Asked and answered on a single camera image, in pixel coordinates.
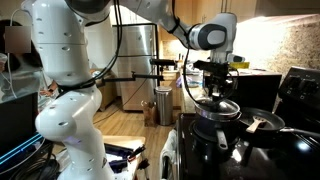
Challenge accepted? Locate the microwave oven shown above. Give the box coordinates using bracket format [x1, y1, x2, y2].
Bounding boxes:
[203, 68, 283, 113]

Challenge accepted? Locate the wrist mounted camera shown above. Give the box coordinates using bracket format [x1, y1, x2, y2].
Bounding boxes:
[226, 53, 246, 64]

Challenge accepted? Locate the stainless steel refrigerator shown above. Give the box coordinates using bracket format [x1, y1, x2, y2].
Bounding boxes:
[112, 24, 158, 112]

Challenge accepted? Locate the black camera on boom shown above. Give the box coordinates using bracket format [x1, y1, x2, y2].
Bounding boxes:
[149, 58, 178, 67]

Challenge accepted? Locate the wooden upper cabinet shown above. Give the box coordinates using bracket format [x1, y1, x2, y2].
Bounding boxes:
[219, 0, 258, 16]

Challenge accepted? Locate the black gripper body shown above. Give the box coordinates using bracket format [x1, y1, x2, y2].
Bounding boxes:
[193, 59, 234, 85]

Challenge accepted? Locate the black red clamp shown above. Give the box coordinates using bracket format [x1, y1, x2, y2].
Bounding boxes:
[126, 144, 148, 163]

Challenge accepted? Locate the small brown bag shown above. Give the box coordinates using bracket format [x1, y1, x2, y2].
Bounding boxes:
[141, 100, 158, 128]

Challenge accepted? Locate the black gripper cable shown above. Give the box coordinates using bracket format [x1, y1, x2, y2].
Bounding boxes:
[181, 41, 234, 107]

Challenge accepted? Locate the small silver pot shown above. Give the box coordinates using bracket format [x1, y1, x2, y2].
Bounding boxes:
[194, 98, 242, 122]

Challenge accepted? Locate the seated person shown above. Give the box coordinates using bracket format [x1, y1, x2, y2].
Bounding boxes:
[0, 19, 60, 113]

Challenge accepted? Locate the yellow box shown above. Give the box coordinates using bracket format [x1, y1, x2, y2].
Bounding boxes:
[229, 61, 251, 70]

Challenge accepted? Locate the black saucepan pot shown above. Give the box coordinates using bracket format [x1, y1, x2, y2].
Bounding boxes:
[193, 113, 243, 152]

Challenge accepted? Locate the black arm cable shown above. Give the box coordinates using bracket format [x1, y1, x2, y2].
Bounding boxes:
[56, 0, 123, 95]

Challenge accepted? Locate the black electric stove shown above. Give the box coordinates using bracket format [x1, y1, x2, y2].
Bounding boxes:
[174, 66, 320, 180]

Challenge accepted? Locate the stainless steel trash can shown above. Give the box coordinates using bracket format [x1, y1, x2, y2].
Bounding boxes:
[155, 85, 174, 127]

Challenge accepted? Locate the white hanging towel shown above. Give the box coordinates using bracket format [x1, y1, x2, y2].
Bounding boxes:
[159, 129, 178, 180]

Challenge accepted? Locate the wooden side cabinet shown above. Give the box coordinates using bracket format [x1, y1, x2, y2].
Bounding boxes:
[91, 68, 118, 113]

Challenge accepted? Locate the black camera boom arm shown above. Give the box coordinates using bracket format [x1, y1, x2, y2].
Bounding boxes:
[101, 70, 165, 84]

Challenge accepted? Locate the wooden spatula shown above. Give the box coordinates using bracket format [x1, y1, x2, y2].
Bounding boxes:
[245, 115, 268, 134]

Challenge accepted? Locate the black frying pan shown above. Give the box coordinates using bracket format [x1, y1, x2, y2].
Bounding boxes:
[238, 107, 320, 139]

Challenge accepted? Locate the black computer monitor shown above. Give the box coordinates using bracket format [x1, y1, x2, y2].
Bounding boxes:
[0, 92, 39, 158]

